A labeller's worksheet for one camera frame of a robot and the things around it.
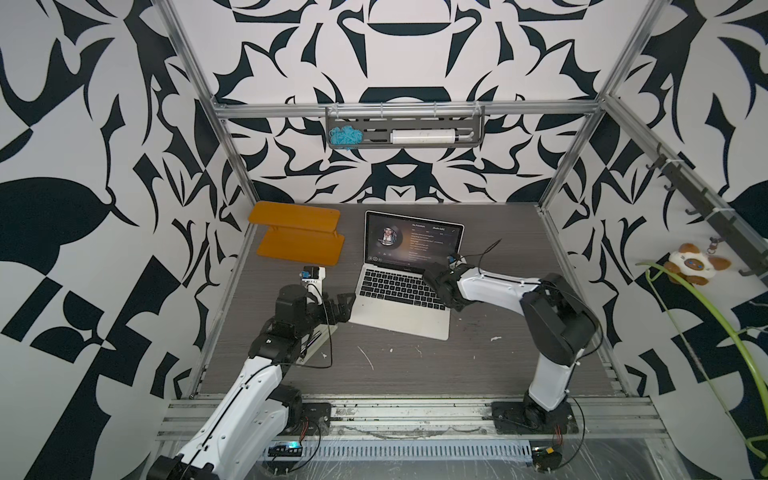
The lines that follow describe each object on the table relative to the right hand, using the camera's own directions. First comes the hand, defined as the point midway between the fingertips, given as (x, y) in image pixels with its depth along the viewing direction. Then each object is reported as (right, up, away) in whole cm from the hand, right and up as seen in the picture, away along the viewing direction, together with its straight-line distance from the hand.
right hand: (473, 284), depth 91 cm
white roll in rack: (-15, +44, -2) cm, 47 cm away
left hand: (-40, 0, -10) cm, 41 cm away
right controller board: (+11, -38, -21) cm, 44 cm away
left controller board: (-50, -37, -19) cm, 65 cm away
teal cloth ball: (-38, +45, 0) cm, 59 cm away
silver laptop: (-24, -4, +5) cm, 25 cm away
